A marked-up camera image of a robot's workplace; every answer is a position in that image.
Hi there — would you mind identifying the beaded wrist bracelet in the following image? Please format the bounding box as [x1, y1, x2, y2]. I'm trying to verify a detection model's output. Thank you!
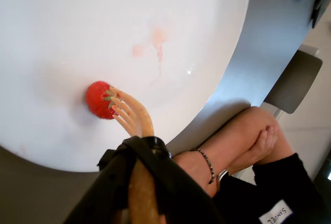
[196, 148, 217, 185]

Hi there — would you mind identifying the person's right forearm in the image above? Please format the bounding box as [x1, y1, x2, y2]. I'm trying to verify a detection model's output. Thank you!
[198, 106, 279, 178]

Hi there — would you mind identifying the person's left hand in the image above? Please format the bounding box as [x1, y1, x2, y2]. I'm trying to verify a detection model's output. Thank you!
[227, 124, 280, 176]

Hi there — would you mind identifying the beige wooden fork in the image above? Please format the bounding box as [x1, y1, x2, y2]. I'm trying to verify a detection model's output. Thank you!
[109, 86, 169, 224]

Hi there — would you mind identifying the silver smartwatch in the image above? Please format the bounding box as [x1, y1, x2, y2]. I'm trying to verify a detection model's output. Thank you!
[217, 169, 230, 187]

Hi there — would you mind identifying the person's right hand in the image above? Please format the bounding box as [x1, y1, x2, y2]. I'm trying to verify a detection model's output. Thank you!
[172, 151, 215, 198]

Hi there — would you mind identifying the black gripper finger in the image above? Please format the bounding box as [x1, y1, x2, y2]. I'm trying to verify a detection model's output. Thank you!
[124, 136, 224, 224]
[63, 141, 138, 224]

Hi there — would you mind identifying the grey chair seat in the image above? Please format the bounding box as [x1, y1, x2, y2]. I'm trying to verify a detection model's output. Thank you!
[262, 45, 324, 116]

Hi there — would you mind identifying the person in black shirt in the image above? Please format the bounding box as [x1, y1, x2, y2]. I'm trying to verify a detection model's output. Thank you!
[214, 153, 331, 224]

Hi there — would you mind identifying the white round plate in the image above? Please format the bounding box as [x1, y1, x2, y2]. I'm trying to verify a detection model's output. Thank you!
[0, 0, 253, 173]

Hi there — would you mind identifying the white name tag sticker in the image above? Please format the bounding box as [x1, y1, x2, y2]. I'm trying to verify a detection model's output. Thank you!
[258, 200, 294, 224]

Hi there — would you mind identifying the red strawberry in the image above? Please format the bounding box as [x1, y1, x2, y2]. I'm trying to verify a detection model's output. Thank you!
[85, 80, 122, 120]

